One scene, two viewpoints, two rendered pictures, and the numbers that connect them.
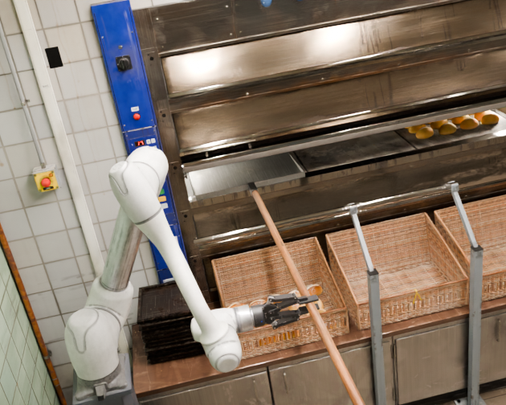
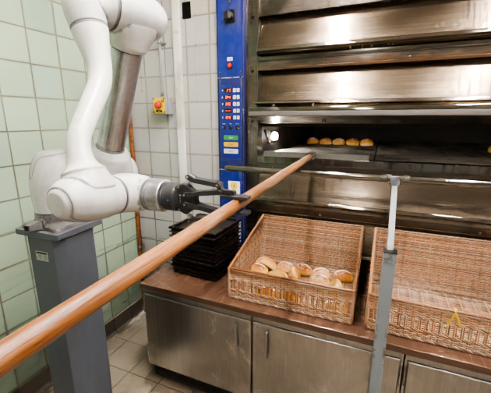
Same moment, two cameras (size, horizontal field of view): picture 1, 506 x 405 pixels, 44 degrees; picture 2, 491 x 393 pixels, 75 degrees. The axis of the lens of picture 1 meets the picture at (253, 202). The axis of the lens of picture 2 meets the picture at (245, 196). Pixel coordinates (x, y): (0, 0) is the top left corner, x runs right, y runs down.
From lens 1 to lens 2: 168 cm
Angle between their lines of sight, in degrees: 31
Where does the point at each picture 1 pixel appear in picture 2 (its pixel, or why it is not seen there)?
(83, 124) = (195, 69)
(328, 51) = (422, 24)
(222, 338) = (73, 173)
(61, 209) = (169, 135)
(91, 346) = (36, 175)
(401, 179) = (483, 195)
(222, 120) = (299, 84)
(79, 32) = not seen: outside the picture
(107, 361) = not seen: hidden behind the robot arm
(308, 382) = (291, 357)
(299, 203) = (356, 187)
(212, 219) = not seen: hidden behind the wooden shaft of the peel
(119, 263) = (104, 118)
